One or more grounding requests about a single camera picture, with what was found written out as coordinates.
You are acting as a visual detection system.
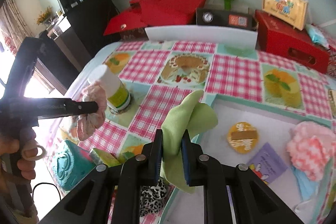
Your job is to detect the leopard print scrunchie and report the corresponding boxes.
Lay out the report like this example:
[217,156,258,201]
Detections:
[139,177,168,217]

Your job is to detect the pink floral satin scrunchie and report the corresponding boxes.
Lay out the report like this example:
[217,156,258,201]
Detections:
[76,81,107,141]

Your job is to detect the green microfiber cloth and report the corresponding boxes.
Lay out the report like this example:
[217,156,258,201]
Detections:
[159,89,219,195]

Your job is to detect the green tissue pack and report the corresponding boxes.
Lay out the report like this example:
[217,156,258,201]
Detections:
[89,148,121,167]

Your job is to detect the person's left hand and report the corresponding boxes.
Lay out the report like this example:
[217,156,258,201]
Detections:
[1,128,38,194]

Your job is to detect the purple cartoon card packet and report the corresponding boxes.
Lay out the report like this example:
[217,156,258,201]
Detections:
[247,143,288,184]

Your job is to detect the teal embossed tin box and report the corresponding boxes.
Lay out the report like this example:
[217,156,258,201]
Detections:
[52,140,96,191]

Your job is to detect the light blue face mask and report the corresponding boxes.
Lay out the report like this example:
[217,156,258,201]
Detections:
[289,165,329,215]

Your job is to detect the teal rimmed white tray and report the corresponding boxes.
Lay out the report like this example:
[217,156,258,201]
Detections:
[157,94,336,224]

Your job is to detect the black cabinet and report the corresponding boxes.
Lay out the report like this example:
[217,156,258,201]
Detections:
[37,0,121,94]

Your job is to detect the pink fluffy wavy cloth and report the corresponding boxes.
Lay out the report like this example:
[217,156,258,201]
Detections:
[286,121,335,181]

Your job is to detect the white pill bottle green label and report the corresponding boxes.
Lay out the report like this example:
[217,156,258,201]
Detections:
[88,64,131,112]

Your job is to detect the yellow flowers in vase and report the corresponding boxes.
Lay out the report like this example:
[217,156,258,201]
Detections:
[36,6,53,27]

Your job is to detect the pink checkered cake tablecloth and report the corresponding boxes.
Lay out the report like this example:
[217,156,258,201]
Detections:
[44,40,336,224]

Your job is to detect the white board behind table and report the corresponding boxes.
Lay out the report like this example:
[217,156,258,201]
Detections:
[145,25,258,50]

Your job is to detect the blue wet wipes pack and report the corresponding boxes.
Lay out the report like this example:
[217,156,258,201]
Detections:
[305,24,329,50]

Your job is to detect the black box with gauge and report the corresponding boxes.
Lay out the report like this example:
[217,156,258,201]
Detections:
[196,8,258,31]

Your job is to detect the large red gift bag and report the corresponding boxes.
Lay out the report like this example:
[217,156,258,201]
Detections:
[104,0,206,36]

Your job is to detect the yellow cartoon gift box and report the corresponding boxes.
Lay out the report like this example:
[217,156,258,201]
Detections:
[261,0,308,31]

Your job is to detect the red box with handle cutout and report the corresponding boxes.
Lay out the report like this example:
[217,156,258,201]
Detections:
[255,10,329,74]

